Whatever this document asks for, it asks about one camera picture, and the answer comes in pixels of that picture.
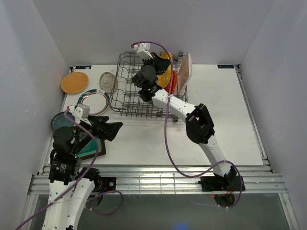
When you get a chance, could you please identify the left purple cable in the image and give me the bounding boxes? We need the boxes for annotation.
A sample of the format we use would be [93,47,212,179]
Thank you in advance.
[14,108,124,230]

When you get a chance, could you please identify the woven bamboo round plate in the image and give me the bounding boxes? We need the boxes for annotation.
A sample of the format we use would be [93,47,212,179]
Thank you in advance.
[60,72,89,94]

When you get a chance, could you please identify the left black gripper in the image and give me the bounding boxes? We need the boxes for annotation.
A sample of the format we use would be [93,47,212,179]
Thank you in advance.
[71,114,123,155]

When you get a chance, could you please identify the dark teal round plate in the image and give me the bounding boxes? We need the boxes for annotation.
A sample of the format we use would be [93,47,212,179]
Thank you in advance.
[50,112,74,131]

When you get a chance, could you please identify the teal square brown-rimmed plate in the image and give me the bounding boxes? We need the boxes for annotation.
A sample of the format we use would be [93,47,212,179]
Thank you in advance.
[77,138,106,160]

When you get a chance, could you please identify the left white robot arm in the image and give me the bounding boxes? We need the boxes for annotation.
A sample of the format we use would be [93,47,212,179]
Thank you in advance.
[42,116,123,230]

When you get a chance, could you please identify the speckled beige small plate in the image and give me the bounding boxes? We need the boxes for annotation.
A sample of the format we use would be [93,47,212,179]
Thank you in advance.
[99,72,118,94]

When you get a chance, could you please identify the yellow dotted scalloped plate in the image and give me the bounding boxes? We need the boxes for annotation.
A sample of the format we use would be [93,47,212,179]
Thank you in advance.
[157,51,172,88]

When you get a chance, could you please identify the grey wire dish rack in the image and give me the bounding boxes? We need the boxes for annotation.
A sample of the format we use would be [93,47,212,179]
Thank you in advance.
[109,51,189,123]

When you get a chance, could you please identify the white rectangular plate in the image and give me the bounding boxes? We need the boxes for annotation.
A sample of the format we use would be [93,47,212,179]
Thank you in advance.
[177,52,192,95]

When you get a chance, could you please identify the orange round plate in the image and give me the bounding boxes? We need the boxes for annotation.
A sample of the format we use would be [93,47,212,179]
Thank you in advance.
[171,70,177,94]

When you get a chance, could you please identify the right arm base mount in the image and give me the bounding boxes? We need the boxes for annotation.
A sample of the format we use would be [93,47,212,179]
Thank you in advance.
[198,175,246,192]

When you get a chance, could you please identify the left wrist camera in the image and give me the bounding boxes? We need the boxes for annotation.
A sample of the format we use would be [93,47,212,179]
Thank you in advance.
[64,104,92,127]

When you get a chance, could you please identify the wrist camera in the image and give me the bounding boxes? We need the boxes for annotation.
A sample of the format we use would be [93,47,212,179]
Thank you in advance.
[131,43,153,60]
[64,104,92,127]

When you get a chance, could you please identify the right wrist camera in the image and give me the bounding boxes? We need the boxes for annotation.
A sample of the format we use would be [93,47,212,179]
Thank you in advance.
[131,43,153,60]

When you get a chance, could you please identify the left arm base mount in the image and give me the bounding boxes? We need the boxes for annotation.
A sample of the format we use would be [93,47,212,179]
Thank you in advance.
[93,177,117,193]

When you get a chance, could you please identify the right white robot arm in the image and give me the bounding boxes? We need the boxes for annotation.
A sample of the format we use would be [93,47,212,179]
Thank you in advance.
[132,52,245,191]

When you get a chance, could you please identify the white plate green rim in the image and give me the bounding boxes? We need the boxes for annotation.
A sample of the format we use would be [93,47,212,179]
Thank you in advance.
[77,89,110,115]

